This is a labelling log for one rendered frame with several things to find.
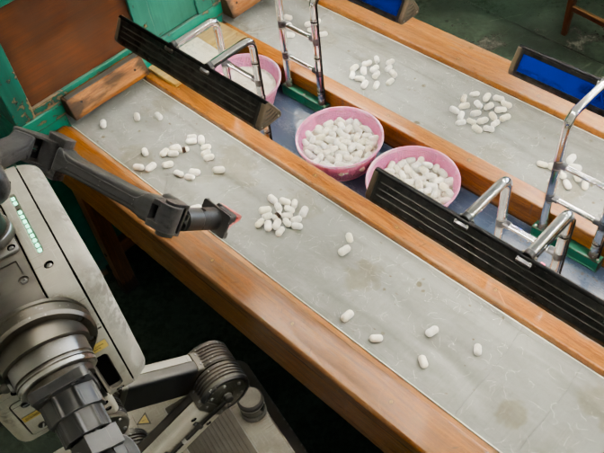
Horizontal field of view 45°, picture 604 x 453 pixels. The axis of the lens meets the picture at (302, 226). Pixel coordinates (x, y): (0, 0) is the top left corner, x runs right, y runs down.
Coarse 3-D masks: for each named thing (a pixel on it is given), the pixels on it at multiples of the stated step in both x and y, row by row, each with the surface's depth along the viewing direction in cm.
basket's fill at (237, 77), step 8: (232, 72) 251; (248, 72) 250; (264, 72) 250; (240, 80) 249; (248, 80) 248; (264, 80) 248; (272, 80) 247; (248, 88) 245; (264, 88) 244; (272, 88) 244
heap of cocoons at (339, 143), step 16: (320, 128) 228; (336, 128) 228; (352, 128) 227; (368, 128) 226; (304, 144) 224; (320, 144) 224; (336, 144) 223; (352, 144) 222; (368, 144) 222; (320, 160) 220; (336, 160) 218; (352, 160) 217
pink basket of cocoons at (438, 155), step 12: (384, 156) 215; (396, 156) 217; (408, 156) 217; (432, 156) 215; (444, 156) 212; (372, 168) 212; (384, 168) 217; (444, 168) 213; (456, 168) 208; (456, 180) 208; (456, 192) 202
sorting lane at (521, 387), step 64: (128, 128) 237; (192, 128) 234; (192, 192) 216; (256, 192) 213; (256, 256) 198; (320, 256) 196; (384, 256) 194; (384, 320) 182; (448, 320) 180; (512, 320) 178; (448, 384) 169; (512, 384) 168; (576, 384) 166; (512, 448) 158; (576, 448) 157
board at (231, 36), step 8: (224, 24) 262; (208, 32) 260; (224, 32) 259; (232, 32) 258; (208, 40) 257; (224, 40) 256; (232, 40) 255; (216, 48) 254; (152, 72) 250; (160, 72) 248; (168, 80) 245; (176, 80) 244
